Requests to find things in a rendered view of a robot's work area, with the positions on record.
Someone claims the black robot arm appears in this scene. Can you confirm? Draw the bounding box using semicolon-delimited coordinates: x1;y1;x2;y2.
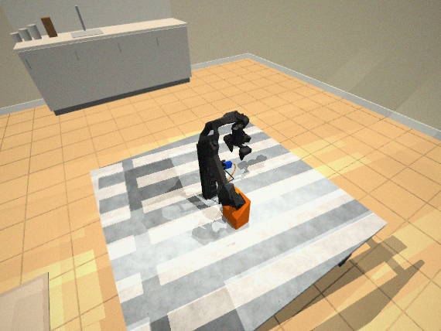
198;111;251;210

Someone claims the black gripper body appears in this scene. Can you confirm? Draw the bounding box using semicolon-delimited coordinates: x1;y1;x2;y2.
223;134;252;156

